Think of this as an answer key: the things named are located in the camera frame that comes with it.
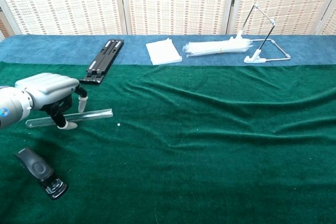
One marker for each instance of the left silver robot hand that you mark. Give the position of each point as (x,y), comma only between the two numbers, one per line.
(47,85)

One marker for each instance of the transparent glass test tube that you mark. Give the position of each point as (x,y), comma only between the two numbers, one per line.
(94,115)

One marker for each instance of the blue table cover cloth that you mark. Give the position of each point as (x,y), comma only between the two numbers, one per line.
(52,48)

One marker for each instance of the black folding laptop stand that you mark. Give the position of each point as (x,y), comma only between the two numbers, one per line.
(105,58)

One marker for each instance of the black stapler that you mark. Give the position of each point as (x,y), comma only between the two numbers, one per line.
(39,169)

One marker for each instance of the white paper stack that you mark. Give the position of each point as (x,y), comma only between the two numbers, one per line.
(162,52)

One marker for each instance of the dark green velvet cloth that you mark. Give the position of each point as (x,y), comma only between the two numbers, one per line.
(197,142)

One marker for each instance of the clear plastic straw bundle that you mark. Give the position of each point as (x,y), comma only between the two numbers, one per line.
(215,47)

